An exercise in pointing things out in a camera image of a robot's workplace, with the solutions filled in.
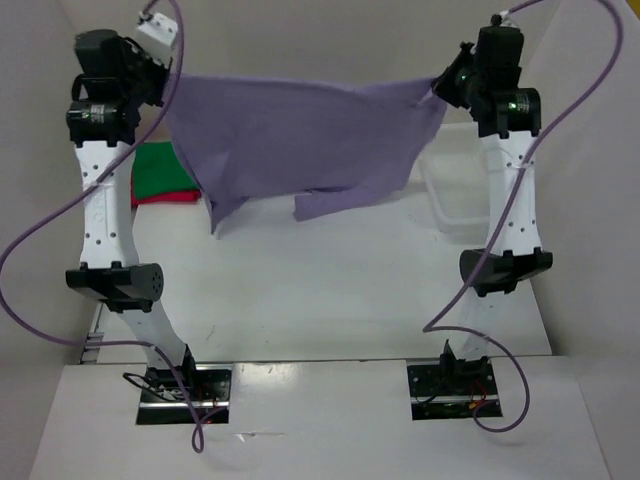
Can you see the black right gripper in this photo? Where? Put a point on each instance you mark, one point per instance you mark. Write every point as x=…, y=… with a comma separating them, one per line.
x=442, y=85

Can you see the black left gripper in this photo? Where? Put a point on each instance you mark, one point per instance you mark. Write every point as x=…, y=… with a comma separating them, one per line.
x=136, y=53

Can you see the green t shirt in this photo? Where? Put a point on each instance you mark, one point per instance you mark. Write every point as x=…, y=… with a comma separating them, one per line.
x=155, y=156

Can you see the red t shirt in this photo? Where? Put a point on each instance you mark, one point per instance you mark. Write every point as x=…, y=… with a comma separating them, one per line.
x=167, y=185

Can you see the lavender t shirt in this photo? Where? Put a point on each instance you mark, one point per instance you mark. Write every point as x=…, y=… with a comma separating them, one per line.
x=331, y=147

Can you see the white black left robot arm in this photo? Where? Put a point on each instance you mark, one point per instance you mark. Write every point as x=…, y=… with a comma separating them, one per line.
x=119, y=75

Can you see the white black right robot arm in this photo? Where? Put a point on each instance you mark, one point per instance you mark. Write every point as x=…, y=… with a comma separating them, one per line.
x=483, y=80

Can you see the white plastic basket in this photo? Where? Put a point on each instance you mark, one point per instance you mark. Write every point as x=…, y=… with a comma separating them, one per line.
x=457, y=186

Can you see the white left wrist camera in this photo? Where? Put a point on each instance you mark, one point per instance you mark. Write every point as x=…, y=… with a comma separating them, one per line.
x=157, y=35

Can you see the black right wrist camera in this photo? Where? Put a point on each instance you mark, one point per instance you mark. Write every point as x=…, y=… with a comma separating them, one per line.
x=499, y=46

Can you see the aluminium table edge rail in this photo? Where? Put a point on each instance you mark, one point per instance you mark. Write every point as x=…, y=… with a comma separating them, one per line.
x=91, y=348

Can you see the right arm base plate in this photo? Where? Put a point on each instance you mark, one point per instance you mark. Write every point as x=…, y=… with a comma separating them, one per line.
x=439, y=394

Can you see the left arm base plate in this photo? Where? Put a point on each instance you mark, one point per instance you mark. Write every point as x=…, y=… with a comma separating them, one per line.
x=161, y=402

